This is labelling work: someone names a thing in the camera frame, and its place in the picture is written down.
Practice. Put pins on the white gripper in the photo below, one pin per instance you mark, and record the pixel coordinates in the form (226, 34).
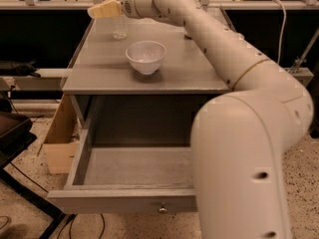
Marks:
(128, 3)

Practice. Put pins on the clear plastic water bottle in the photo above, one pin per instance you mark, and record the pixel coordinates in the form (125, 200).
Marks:
(119, 26)

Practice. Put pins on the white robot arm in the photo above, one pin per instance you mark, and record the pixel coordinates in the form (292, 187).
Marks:
(238, 139)

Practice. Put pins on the grey open top drawer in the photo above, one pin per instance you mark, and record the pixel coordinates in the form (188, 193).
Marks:
(123, 179)

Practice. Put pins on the metal drawer knob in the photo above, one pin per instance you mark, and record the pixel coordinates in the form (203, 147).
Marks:
(162, 209)

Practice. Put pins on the white bowl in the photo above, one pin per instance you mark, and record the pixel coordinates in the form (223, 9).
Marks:
(146, 57)

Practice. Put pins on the grey cabinet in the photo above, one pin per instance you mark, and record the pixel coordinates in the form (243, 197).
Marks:
(141, 91)

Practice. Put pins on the black cloth on ledge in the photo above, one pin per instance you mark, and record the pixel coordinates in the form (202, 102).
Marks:
(20, 69)

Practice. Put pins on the cardboard box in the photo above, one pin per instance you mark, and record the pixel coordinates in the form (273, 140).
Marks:
(60, 143)

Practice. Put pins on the black chair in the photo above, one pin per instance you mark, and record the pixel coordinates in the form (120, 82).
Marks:
(31, 169)

